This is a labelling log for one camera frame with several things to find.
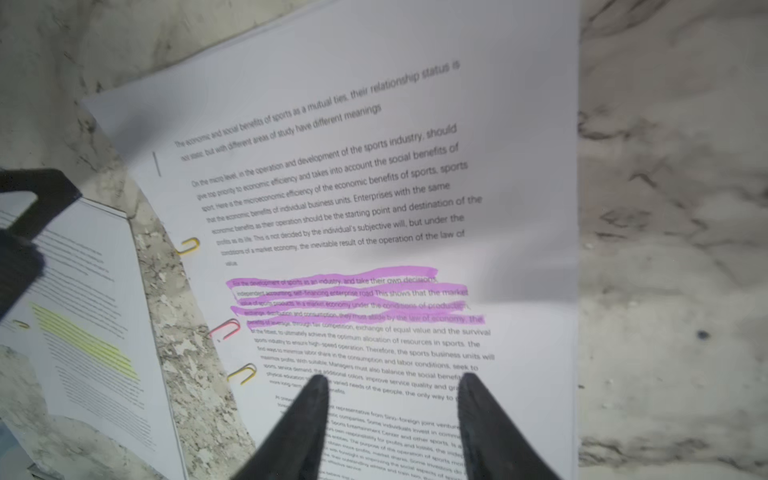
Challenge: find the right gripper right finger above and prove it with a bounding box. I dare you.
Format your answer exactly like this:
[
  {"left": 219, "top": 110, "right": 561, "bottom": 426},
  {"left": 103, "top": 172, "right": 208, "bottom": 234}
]
[{"left": 457, "top": 373, "right": 559, "bottom": 480}]

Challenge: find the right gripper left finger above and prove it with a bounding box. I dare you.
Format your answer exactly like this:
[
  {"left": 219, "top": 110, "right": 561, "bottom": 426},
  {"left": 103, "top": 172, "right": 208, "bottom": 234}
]
[{"left": 233, "top": 374, "right": 330, "bottom": 480}]

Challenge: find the purple highlighted document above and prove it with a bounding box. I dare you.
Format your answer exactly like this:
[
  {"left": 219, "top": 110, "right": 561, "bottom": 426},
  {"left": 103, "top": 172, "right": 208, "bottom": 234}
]
[{"left": 85, "top": 1, "right": 580, "bottom": 479}]

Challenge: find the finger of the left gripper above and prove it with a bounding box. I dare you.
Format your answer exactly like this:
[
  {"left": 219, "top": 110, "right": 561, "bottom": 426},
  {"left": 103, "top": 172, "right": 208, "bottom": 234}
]
[{"left": 1, "top": 169, "right": 81, "bottom": 316}]

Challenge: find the pink paperclip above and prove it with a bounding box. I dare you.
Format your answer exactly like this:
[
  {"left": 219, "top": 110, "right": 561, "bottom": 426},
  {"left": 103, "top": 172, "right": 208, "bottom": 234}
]
[{"left": 208, "top": 318, "right": 241, "bottom": 342}]

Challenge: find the yellow paperclip lower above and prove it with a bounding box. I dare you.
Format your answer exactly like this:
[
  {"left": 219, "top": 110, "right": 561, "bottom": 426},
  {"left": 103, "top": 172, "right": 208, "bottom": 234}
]
[{"left": 227, "top": 363, "right": 258, "bottom": 385}]

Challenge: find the yellow highlighted document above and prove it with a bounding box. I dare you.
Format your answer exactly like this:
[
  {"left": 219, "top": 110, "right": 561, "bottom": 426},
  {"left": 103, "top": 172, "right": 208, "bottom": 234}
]
[{"left": 1, "top": 199, "right": 187, "bottom": 479}]

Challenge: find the yellow paperclip upper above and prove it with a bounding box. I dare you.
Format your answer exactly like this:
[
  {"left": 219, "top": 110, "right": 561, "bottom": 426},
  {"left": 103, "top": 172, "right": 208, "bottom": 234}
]
[{"left": 176, "top": 237, "right": 200, "bottom": 256}]

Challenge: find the yellow paperclip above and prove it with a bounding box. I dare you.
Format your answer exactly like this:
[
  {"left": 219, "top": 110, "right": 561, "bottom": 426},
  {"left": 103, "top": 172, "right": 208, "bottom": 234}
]
[
  {"left": 176, "top": 237, "right": 200, "bottom": 256},
  {"left": 227, "top": 363, "right": 258, "bottom": 385}
]

